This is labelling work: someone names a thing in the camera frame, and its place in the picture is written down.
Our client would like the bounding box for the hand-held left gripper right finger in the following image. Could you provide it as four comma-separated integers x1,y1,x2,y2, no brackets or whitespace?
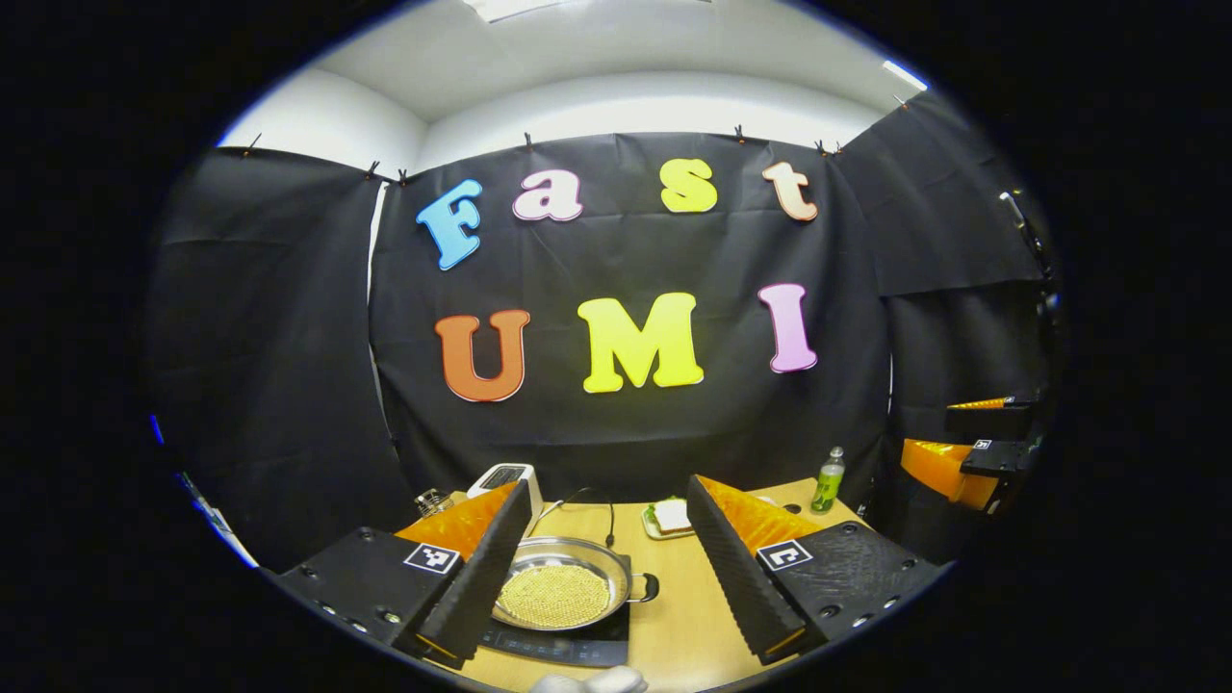
685,474,949,667

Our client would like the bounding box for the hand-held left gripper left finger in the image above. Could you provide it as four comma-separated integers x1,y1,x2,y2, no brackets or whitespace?
274,479,533,672

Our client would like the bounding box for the steel pot with black handles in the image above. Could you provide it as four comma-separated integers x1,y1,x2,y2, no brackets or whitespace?
491,536,661,633

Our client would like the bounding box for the black induction cooktop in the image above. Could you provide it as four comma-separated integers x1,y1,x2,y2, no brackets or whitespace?
476,553,633,669

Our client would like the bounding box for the heap of soybeans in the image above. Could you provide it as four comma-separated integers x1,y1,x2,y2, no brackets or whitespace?
498,564,611,629

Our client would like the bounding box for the white rectangular plate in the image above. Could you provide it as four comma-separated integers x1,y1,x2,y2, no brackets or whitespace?
641,500,696,542

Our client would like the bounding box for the white toaster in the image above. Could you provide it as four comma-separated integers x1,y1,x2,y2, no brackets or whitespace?
466,463,545,528

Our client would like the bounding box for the green tea bottle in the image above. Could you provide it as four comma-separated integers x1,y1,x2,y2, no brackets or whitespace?
810,446,846,515

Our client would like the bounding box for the grey metal pole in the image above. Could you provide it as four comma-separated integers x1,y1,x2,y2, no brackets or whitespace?
999,188,1060,328

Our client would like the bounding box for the row of black cloth clips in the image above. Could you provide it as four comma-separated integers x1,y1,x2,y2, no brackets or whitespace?
241,94,911,184

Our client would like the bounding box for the large ceiling light panel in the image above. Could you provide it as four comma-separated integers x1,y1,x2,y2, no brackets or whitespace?
462,0,571,22

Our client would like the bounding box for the grey power cable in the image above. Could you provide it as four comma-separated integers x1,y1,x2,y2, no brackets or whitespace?
532,486,595,537

